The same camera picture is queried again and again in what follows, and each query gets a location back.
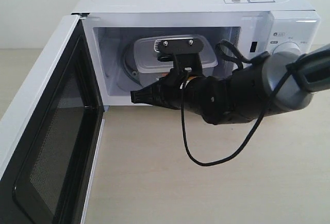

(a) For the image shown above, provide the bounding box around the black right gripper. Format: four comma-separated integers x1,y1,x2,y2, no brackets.
130,76,232,125

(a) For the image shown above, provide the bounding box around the glass turntable plate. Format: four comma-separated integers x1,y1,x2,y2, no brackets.
120,43,140,85

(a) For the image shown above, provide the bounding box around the white microwave oven body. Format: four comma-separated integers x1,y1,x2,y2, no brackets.
73,0,321,106

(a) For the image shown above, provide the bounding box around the black camera cable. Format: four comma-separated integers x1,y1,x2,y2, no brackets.
170,40,300,167

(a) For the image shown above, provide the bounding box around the white upper power knob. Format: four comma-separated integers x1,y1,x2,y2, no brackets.
273,42,301,55

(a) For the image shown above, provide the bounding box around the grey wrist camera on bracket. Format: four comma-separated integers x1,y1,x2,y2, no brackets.
156,38,204,73

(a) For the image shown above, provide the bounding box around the white microwave door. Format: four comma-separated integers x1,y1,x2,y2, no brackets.
1,14,104,223

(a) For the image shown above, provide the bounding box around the white lidded plastic container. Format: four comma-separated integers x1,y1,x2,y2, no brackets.
133,35,218,87

